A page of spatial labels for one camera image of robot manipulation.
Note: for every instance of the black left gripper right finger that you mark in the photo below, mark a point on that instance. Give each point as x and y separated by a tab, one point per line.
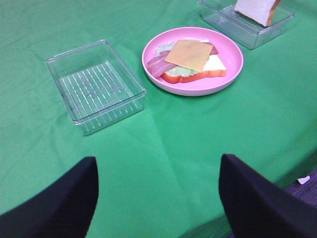
257	208

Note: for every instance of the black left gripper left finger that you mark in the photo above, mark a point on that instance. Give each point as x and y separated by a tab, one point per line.
63	210

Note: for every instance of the toast bread slice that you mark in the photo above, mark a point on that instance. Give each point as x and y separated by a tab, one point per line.
261	11
213	68

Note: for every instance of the green lettuce leaf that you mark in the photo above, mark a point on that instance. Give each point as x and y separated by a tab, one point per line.
176	70

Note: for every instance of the yellow cheese slice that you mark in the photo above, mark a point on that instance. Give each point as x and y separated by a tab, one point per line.
189	54

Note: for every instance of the green tablecloth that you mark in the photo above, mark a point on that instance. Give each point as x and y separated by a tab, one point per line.
158	168

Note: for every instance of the clear left plastic container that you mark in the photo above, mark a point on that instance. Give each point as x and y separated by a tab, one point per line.
96	86

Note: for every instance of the clear plastic container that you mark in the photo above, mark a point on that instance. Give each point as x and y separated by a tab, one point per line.
221	15
96	86

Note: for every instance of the pink round plate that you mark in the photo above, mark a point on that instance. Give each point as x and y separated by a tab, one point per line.
229	53

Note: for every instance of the clear right plastic container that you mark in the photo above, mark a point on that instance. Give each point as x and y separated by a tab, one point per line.
221	15

